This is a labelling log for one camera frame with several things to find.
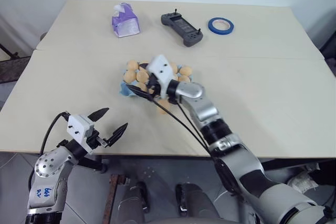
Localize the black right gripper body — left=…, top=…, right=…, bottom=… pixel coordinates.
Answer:
left=148, top=73, right=163, bottom=98

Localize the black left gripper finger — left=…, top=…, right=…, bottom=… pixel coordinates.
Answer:
left=103, top=122, right=129, bottom=147
left=87, top=107, right=110, bottom=124

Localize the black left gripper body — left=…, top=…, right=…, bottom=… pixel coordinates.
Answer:
left=88, top=129, right=110, bottom=152

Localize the blue egg carton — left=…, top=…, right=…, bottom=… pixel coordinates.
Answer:
left=119, top=60, right=195, bottom=99

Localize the purple tissue pack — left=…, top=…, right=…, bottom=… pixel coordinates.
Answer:
left=111, top=3, right=140, bottom=39

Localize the grey handheld controller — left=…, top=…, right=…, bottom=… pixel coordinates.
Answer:
left=160, top=8, right=204, bottom=48

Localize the rusty metal bar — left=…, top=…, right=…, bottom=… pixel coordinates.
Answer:
left=108, top=173, right=125, bottom=224

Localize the dark rounded robot leg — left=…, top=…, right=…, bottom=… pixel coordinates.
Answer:
left=175, top=182, right=220, bottom=224
left=119, top=180, right=149, bottom=224

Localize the blue tape roll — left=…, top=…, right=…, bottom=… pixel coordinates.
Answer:
left=207, top=17, right=235, bottom=36

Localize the dark floor mat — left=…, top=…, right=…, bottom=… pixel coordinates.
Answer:
left=0, top=55, right=36, bottom=84

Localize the black metal stand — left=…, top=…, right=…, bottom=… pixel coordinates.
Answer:
left=0, top=42, right=20, bottom=61

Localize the white plastic bag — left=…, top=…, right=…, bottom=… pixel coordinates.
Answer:
left=286, top=165, right=320, bottom=194

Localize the dark chair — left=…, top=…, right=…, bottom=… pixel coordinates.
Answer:
left=318, top=7, right=336, bottom=77

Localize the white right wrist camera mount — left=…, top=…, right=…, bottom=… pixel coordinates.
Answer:
left=146, top=54, right=176, bottom=99

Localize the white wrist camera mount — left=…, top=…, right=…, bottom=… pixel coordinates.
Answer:
left=146, top=54, right=176, bottom=99
left=67, top=114, right=96, bottom=154

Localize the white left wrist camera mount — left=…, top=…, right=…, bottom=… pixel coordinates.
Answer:
left=67, top=114, right=96, bottom=154

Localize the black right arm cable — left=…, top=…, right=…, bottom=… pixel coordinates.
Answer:
left=146, top=97, right=215, bottom=156
left=176, top=99, right=211, bottom=148

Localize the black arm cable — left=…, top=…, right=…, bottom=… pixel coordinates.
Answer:
left=176, top=99, right=211, bottom=148
left=39, top=112, right=71, bottom=155
left=146, top=97, right=215, bottom=156

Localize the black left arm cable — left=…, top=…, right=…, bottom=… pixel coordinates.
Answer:
left=39, top=112, right=71, bottom=155

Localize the black table frame bar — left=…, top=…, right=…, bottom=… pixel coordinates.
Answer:
left=262, top=158, right=336, bottom=172

